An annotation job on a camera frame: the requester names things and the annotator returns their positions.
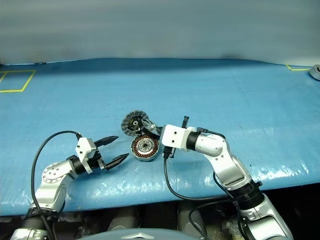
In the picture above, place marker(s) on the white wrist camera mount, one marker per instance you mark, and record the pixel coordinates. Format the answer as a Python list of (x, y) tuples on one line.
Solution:
[(175, 136), (83, 150)]

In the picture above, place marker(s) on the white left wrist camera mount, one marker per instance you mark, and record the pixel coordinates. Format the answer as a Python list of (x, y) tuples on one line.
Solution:
[(83, 150)]

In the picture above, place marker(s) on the motor housing with copper windings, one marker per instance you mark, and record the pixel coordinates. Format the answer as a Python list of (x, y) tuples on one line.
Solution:
[(136, 148)]

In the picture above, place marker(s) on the grey robot torso with emblem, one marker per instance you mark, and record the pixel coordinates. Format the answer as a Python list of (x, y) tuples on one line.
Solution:
[(112, 236)]

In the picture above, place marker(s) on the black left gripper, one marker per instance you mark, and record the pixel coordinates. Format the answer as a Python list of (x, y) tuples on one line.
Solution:
[(94, 162)]

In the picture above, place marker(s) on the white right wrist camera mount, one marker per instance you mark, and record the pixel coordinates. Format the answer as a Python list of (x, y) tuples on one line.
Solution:
[(175, 136)]

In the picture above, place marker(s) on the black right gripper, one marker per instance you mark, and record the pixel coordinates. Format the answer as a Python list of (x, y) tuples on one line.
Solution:
[(185, 122)]

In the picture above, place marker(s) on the blue plastic table cover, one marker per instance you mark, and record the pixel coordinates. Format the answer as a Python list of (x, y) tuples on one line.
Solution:
[(200, 100)]

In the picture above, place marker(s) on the round finned motor lid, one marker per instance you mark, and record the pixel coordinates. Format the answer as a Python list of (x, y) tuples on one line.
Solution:
[(127, 122)]

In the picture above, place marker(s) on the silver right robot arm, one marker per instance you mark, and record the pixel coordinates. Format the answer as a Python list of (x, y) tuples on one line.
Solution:
[(230, 165)]

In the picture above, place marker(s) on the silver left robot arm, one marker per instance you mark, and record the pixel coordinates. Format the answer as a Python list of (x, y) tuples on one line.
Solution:
[(50, 190)]

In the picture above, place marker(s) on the grey rounded shape under table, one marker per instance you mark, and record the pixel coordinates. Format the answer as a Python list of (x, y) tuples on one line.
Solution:
[(185, 220), (122, 221)]

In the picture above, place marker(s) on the grey metal cylinder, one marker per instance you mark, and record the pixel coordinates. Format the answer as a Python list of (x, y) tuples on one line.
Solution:
[(315, 72)]

